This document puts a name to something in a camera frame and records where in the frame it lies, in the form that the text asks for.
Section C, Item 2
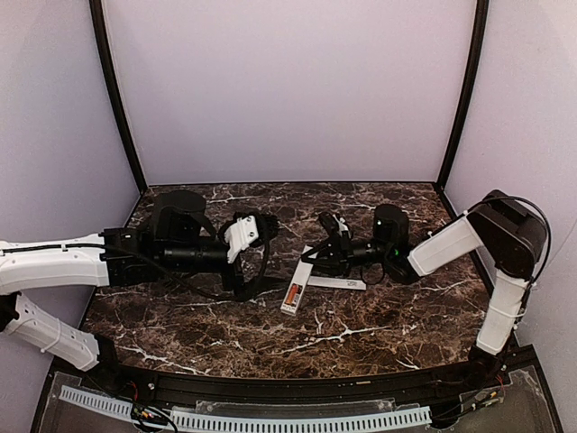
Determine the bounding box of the white remote battery cover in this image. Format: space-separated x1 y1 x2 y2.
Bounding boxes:
307 276 366 290

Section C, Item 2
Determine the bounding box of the white remote control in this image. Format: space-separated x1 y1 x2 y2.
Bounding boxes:
280 260 313 316

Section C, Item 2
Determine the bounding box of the orange AA battery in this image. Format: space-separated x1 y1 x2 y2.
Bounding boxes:
293 285 303 305

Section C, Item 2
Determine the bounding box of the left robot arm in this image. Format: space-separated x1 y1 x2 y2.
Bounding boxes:
1 190 279 375

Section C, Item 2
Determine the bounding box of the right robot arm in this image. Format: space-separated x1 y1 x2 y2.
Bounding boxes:
300 189 552 386

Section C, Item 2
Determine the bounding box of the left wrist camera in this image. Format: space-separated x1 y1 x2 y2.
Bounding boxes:
218 213 279 264

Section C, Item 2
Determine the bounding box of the white slotted cable duct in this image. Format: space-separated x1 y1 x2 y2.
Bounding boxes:
59 384 433 433

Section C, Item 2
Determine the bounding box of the black front rail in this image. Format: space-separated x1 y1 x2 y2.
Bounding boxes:
121 365 469 406

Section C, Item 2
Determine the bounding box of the black right frame post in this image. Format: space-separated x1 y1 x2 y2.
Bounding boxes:
436 0 490 191

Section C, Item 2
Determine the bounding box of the black frame post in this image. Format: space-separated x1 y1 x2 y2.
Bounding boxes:
436 0 490 191
88 0 148 195

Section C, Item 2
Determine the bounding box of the black left frame post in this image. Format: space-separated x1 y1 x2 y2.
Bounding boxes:
88 0 148 195

